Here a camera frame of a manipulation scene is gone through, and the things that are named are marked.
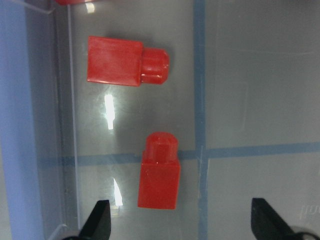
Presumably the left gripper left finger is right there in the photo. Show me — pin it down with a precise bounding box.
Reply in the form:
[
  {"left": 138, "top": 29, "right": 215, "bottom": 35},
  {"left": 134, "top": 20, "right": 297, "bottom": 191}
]
[{"left": 78, "top": 200, "right": 111, "bottom": 240}]

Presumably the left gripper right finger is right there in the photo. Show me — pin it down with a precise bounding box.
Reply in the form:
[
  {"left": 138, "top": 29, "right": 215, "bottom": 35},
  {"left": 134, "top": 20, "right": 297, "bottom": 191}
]
[{"left": 250, "top": 198, "right": 300, "bottom": 240}]

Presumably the red block upper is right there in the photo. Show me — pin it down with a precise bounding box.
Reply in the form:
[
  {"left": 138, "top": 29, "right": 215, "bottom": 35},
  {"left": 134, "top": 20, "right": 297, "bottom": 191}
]
[{"left": 137, "top": 131, "right": 181, "bottom": 210}]

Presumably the red block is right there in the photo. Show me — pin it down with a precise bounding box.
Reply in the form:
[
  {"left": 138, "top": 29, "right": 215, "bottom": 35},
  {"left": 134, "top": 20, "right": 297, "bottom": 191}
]
[
  {"left": 87, "top": 36, "right": 170, "bottom": 87},
  {"left": 137, "top": 131, "right": 181, "bottom": 210},
  {"left": 55, "top": 0, "right": 96, "bottom": 6}
]

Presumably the blue plastic tray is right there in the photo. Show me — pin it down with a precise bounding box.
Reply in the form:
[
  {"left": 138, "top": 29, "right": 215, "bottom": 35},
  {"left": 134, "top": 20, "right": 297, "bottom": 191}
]
[{"left": 0, "top": 0, "right": 65, "bottom": 240}]

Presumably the clear plastic storage box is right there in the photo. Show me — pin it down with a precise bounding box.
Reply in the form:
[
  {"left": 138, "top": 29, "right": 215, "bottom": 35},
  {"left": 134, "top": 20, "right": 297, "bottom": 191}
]
[{"left": 52, "top": 0, "right": 320, "bottom": 240}]

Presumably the red block middle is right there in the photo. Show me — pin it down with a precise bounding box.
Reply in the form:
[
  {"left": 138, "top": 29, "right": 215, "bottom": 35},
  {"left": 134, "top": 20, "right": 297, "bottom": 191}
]
[{"left": 87, "top": 36, "right": 170, "bottom": 87}]

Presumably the red block front right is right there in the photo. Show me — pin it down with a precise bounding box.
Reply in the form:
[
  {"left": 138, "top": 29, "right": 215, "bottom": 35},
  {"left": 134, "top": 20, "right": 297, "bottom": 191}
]
[{"left": 55, "top": 0, "right": 96, "bottom": 6}]

